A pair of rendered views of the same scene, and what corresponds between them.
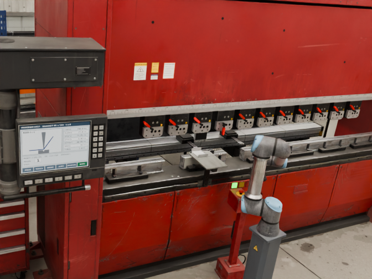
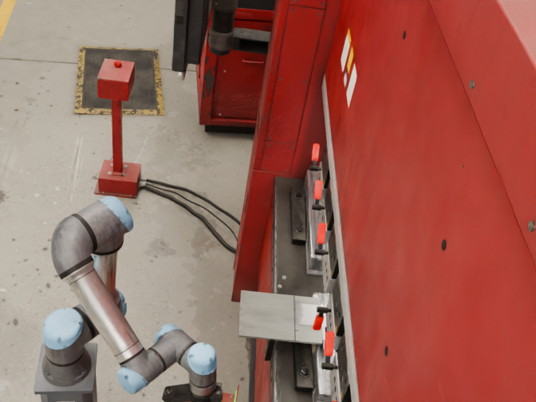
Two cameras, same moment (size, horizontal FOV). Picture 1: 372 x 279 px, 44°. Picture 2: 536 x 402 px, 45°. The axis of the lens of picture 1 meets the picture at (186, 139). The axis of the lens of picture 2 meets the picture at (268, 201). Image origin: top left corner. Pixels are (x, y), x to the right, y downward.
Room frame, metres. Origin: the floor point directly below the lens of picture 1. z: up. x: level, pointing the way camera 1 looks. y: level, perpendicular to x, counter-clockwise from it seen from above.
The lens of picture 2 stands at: (3.59, -1.43, 2.63)
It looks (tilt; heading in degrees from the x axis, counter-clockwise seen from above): 41 degrees down; 114
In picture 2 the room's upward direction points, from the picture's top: 11 degrees clockwise
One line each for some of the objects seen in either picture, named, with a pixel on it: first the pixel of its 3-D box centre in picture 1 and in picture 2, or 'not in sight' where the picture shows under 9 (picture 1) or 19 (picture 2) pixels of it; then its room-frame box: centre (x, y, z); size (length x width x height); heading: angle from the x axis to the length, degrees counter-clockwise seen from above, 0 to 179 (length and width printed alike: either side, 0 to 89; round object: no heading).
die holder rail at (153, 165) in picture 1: (131, 168); (314, 219); (3.00, 0.37, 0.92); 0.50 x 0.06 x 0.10; 121
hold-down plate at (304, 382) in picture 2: (204, 166); (302, 348); (3.25, -0.17, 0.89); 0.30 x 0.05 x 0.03; 121
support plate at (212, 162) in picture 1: (207, 160); (280, 317); (3.15, -0.18, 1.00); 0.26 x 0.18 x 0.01; 31
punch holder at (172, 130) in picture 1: (176, 122); (337, 214); (3.16, 0.09, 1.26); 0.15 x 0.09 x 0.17; 121
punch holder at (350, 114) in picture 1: (351, 108); not in sight; (4.09, -1.46, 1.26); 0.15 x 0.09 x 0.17; 121
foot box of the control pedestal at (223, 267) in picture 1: (232, 271); not in sight; (3.09, -0.51, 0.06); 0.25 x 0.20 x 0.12; 25
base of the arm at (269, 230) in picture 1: (269, 224); (65, 357); (2.64, -0.62, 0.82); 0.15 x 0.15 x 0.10
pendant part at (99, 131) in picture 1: (61, 147); (195, 7); (2.17, 0.64, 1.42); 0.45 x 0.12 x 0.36; 120
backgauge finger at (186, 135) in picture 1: (190, 141); not in sight; (3.42, -0.03, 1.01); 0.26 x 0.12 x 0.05; 31
